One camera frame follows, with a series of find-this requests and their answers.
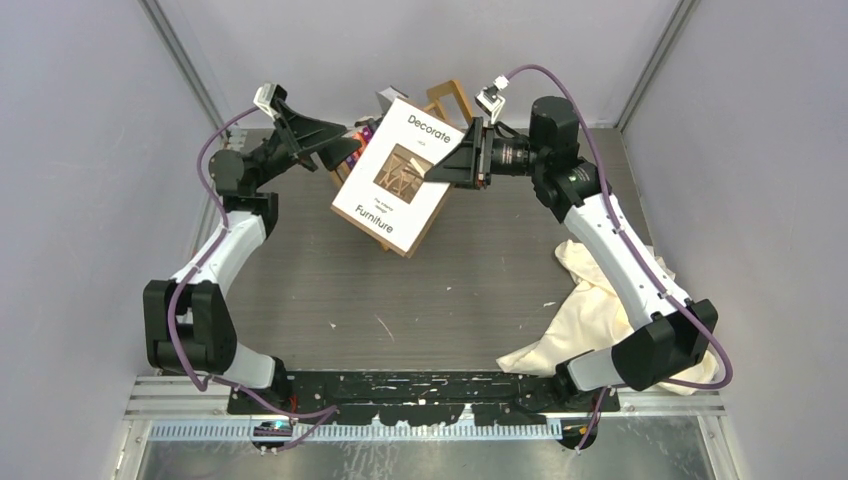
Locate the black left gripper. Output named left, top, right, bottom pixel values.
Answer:
left=250, top=101, right=362, bottom=191

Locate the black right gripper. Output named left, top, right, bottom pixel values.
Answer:
left=424, top=117, right=547, bottom=190

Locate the orange 78-Storey Treehouse book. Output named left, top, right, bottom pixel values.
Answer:
left=353, top=130, right=372, bottom=156

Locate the white Decorate Furniture book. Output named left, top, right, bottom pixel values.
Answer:
left=331, top=99, right=464, bottom=258

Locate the stack of grey magazines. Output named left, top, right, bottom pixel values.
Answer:
left=375, top=86, right=409, bottom=116

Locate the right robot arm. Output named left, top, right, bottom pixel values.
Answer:
left=424, top=96, right=718, bottom=411

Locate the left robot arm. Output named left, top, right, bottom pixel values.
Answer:
left=142, top=100, right=358, bottom=413

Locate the wooden book rack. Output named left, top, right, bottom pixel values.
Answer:
left=336, top=79, right=472, bottom=253

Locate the cream cloth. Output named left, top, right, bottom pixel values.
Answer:
left=496, top=238, right=720, bottom=397

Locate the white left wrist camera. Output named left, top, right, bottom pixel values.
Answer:
left=253, top=82, right=288, bottom=119

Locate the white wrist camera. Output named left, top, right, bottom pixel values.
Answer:
left=475, top=75, right=509, bottom=125
left=253, top=82, right=288, bottom=119

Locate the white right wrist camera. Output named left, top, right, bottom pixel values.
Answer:
left=475, top=75, right=509, bottom=125

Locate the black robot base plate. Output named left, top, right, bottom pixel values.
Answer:
left=227, top=370, right=620, bottom=427

